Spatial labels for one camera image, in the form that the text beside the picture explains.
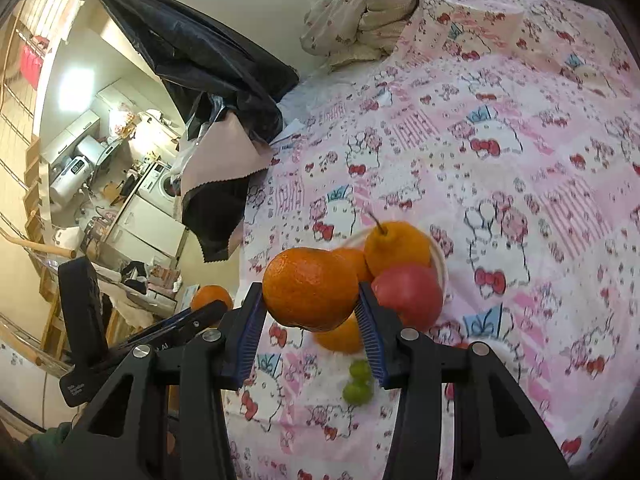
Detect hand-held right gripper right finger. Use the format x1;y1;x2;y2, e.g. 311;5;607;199
357;281;573;480

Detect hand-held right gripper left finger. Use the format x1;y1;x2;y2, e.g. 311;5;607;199
50;282;268;480

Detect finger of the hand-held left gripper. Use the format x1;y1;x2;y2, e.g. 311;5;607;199
107;308;196;348
135;300;228;349

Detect small tangerine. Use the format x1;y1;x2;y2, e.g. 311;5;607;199
330;247;375;285
190;285;234;328

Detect red apple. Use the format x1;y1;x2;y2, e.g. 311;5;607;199
371;265;444;333

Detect large orange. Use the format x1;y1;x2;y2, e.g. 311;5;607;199
314;312;366;356
262;247;360;332

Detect yellow pear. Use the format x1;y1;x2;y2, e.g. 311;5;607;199
363;211;432;278

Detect pink dotted plate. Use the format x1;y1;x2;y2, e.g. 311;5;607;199
340;232;448;295

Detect wooden rack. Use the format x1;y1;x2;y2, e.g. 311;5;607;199
0;0;86;376

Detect pink and black cloth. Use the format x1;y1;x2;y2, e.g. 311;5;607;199
179;110;275;263

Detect white base cabinets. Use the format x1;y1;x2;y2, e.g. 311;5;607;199
102;195;188;266

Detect white water heater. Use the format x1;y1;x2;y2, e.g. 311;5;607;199
49;152;96;206

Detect white washing machine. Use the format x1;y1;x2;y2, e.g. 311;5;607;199
137;162;181;208

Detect grey range hood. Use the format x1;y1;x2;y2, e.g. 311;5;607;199
75;135;121;171

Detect pink hanging bag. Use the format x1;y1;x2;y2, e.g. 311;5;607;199
112;105;142;137

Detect tall white cabinet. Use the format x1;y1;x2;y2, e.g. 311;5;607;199
97;77;138;111

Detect pink cartoon printed blanket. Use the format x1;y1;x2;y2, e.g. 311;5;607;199
220;0;640;480

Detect ceiling light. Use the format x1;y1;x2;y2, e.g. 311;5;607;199
59;66;97;107

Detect red hanging cloth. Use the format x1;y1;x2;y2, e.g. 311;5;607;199
20;45;44;91

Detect black plastic sheet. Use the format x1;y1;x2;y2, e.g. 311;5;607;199
87;0;301;143

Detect crumpled beige printed comforter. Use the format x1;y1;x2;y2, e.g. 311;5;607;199
300;0;476;68

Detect white wall cabinet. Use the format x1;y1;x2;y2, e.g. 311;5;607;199
40;110;101;161

